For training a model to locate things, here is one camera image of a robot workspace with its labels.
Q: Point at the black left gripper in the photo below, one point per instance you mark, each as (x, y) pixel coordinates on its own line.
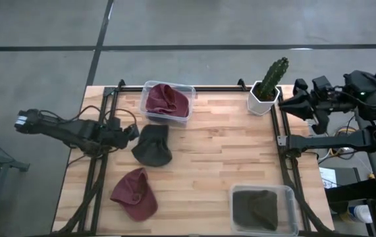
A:
(118, 138)

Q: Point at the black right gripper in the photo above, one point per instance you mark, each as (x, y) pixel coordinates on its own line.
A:
(332, 103)

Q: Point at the dark grey cap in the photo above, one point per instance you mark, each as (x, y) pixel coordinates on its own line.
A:
(151, 148)
(255, 210)

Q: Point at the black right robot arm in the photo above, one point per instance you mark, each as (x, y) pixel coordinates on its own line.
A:
(339, 140)

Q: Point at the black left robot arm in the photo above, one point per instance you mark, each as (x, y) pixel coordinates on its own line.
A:
(69, 131)

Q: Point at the clear plastic container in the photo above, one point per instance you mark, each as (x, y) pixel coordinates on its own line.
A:
(289, 204)
(190, 98)

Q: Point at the green cactus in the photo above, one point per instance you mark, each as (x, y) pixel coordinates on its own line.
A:
(273, 77)

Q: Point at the white hexagonal plant pot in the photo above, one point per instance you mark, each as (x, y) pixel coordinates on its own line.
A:
(257, 105)

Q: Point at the maroon cap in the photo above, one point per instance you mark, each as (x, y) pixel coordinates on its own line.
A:
(135, 197)
(166, 100)

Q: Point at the white paper sheet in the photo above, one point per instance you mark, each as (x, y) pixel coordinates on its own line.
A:
(327, 176)

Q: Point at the black side desk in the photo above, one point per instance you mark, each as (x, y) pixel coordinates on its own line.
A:
(349, 194)

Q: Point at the white bottle blue cap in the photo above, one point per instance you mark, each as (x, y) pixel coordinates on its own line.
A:
(362, 214)

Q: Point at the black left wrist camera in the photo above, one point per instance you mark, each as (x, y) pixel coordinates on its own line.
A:
(114, 122)

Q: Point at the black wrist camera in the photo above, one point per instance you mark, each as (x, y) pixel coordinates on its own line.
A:
(321, 84)
(114, 122)

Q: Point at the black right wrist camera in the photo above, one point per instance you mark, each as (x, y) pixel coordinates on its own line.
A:
(321, 84)

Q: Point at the silver corner bracket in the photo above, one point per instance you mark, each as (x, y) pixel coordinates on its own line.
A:
(281, 141)

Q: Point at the black aluminium table frame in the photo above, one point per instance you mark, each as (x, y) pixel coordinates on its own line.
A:
(207, 89)

